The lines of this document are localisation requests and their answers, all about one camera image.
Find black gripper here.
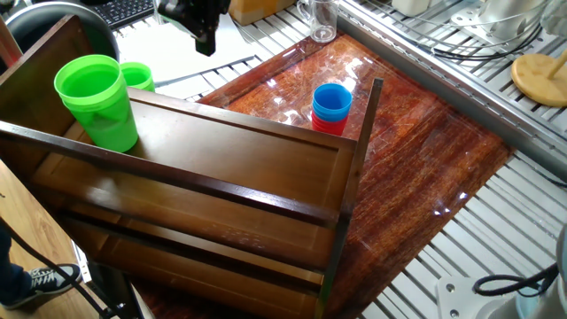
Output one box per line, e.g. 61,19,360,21
157,0,232,58

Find green plastic cup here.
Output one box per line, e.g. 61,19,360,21
52,54,139,154

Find blue plastic cup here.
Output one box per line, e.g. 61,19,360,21
311,82,354,123

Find red plastic cup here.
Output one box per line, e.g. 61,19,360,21
310,110,350,137

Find dark wooden shelf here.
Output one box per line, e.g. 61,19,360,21
0,13,384,319

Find white paper sheet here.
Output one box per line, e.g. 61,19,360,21
115,11,262,88

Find yellowish cardboard box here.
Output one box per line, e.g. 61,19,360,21
228,0,284,27

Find black keyboard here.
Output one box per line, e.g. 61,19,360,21
90,0,156,30

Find green cup at bottom edge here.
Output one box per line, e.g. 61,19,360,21
118,60,156,93

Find black chair with grey rim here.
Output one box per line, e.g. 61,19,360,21
4,0,120,63

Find clear glass mug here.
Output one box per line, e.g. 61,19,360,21
295,0,340,44

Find wood grain table mat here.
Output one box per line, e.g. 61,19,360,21
128,33,515,319

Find grey sneaker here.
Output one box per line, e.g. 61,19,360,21
2,263,83,310

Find dark blue trouser leg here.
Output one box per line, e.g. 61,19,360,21
0,223,33,307

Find aluminium plate with cylinder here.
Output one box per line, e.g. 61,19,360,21
449,0,546,41

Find round wooden stand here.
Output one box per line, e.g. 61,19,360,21
510,46,567,108

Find aluminium frame rail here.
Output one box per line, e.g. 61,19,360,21
336,12,567,183

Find black floor cable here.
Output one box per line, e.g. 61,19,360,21
0,216,123,319

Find black cables on table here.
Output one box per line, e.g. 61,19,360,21
431,19,547,62

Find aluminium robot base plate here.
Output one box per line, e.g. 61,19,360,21
436,276,501,319

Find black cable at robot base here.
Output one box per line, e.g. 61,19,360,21
471,262,561,299

